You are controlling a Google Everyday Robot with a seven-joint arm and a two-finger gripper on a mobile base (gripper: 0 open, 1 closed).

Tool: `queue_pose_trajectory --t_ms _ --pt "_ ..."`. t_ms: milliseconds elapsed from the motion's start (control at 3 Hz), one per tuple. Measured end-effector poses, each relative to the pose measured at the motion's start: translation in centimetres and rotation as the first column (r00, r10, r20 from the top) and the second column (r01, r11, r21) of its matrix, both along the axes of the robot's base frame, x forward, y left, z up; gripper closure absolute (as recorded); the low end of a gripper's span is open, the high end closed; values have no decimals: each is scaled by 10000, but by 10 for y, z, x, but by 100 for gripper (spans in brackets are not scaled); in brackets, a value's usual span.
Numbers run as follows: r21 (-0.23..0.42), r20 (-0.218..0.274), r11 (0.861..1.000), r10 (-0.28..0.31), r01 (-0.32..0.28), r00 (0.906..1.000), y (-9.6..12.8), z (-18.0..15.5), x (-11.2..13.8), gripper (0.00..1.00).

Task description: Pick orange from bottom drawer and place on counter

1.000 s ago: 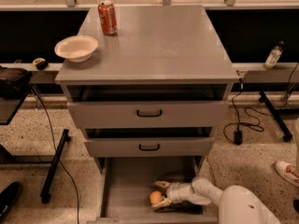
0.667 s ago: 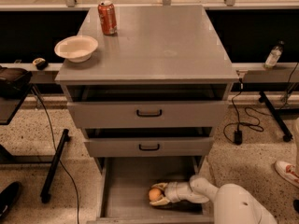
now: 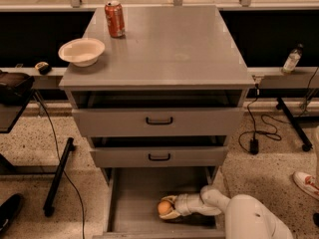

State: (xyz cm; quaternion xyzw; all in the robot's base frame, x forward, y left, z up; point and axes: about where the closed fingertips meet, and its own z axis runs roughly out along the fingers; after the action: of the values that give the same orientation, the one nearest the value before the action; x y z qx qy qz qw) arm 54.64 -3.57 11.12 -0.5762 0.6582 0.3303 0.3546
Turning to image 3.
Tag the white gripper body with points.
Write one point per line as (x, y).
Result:
(182, 205)

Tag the orange fruit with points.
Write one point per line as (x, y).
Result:
(164, 207)

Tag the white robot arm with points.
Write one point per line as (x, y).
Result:
(245, 216)

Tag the grey bottom drawer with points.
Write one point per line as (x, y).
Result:
(132, 210)

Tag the grey drawer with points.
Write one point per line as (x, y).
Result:
(132, 210)
(142, 113)
(158, 151)

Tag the grey middle drawer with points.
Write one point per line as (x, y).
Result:
(158, 151)

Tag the grey drawer cabinet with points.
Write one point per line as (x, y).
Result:
(165, 49)

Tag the grey top drawer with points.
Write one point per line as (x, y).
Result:
(142, 113)

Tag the white red sneaker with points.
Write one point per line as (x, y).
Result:
(306, 183)

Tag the black wheeled stand leg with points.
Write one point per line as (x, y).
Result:
(306, 143)

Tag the black shoe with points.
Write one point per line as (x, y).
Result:
(9, 210)

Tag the white bowl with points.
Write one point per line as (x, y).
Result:
(82, 52)

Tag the clear plastic bottle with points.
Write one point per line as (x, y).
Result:
(293, 59)

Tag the black side table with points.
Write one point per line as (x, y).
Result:
(10, 115)

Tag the black yellow tape measure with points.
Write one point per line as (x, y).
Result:
(43, 68)

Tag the black bag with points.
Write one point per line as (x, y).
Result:
(14, 87)

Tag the red soda can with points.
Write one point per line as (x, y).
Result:
(115, 19)

